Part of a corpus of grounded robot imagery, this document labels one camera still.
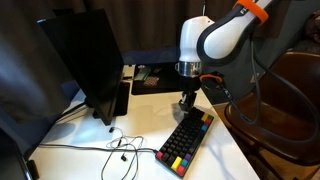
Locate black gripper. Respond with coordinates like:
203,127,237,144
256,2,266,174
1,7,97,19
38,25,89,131
179,76,201,110

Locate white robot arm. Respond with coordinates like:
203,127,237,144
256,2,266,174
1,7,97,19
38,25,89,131
175,0,277,111

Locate black keyboard with coloured keys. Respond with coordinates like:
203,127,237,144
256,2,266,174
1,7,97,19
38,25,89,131
155,107,214,178

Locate orange patterned card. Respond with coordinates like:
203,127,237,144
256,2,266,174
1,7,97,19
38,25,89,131
143,77,159,87

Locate black desk mat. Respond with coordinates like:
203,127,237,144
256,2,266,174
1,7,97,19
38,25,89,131
131,62,181,95

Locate green paper pack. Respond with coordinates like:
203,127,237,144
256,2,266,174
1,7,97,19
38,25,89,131
134,67,151,81

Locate dark brown wooden chair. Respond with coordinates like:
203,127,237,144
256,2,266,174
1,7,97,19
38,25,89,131
224,52,320,180

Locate black monitor on rectangular stand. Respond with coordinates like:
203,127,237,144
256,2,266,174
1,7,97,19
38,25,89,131
37,9,129,125

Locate black keyboard usb cable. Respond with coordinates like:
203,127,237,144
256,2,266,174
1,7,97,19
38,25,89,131
38,143,160,155

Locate white wired earphones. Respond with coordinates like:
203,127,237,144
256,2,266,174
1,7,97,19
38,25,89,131
100,127,144,180

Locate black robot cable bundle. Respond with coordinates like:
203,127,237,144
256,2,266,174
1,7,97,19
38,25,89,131
199,19,320,145

